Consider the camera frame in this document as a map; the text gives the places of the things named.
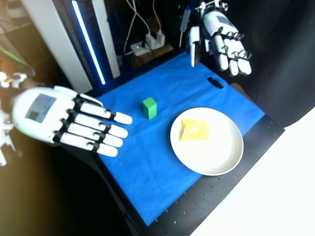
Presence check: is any white power strip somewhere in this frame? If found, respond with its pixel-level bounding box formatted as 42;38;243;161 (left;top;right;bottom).
130;42;151;56

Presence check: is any green cube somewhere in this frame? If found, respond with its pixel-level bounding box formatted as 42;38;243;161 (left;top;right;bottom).
142;97;158;120

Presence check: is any white round plate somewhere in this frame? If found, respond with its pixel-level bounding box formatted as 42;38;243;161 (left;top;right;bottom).
170;107;244;176

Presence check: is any black curtain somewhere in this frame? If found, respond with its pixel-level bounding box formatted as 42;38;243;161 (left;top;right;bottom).
221;0;315;127

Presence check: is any white column cabinet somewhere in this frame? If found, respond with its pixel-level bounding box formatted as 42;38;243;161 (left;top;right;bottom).
21;0;121;94

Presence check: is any blue light strip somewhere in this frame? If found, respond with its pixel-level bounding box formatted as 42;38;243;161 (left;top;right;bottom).
71;0;106;86

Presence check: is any blue cloth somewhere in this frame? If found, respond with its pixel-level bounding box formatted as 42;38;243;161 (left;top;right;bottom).
95;51;265;227

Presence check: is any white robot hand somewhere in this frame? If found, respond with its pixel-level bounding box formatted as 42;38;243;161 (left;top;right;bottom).
189;8;253;77
11;85;133;158

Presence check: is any grey adapter with cable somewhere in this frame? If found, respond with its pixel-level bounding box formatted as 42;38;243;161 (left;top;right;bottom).
179;6;190;48

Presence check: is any white charger plug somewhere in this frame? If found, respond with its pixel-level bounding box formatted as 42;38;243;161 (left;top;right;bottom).
145;30;166;49

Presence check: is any white cable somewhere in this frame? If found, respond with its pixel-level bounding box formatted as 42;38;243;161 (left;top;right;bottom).
152;0;163;35
123;0;148;55

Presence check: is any bag of yellow beads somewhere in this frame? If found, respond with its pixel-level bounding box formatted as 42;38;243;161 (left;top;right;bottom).
179;118;211;143

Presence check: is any green cable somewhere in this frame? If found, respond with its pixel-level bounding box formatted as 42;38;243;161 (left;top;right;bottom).
0;46;35;72

